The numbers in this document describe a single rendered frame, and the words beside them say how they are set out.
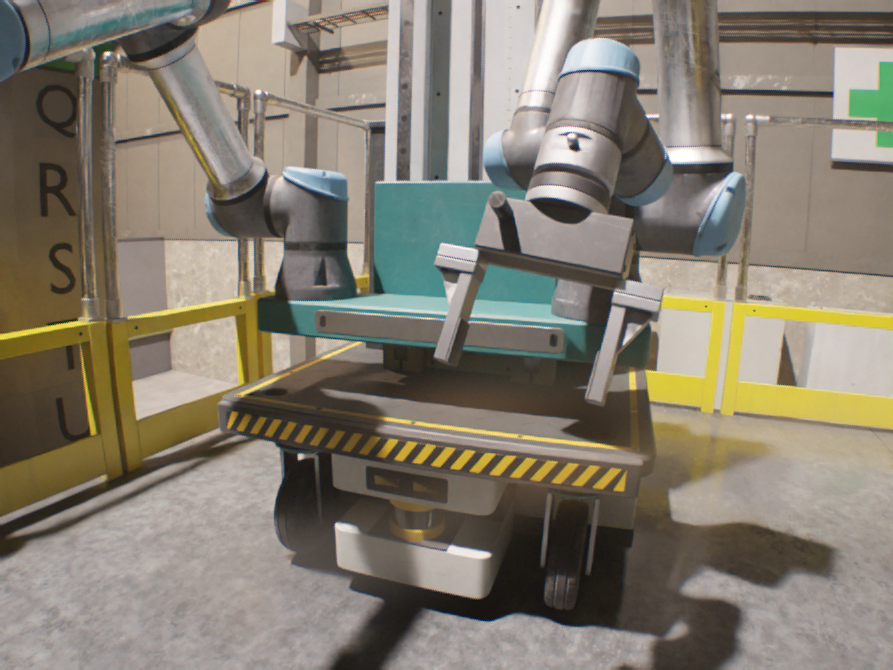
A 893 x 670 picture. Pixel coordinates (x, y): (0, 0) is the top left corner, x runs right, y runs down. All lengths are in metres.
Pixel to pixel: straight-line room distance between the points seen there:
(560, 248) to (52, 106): 2.06
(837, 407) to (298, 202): 1.79
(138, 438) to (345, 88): 7.18
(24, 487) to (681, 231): 1.34
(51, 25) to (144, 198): 10.76
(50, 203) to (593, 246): 2.04
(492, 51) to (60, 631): 1.24
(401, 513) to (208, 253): 9.13
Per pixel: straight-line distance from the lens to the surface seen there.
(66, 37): 0.60
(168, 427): 1.59
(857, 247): 6.91
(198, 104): 0.94
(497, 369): 1.11
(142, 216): 11.37
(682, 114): 0.79
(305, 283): 0.97
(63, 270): 2.30
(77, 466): 1.46
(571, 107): 0.52
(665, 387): 2.05
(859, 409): 2.15
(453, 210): 1.01
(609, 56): 0.56
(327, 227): 0.98
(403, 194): 1.04
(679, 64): 0.79
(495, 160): 0.69
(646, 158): 0.60
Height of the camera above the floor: 0.61
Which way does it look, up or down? 10 degrees down
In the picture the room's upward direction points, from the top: 1 degrees clockwise
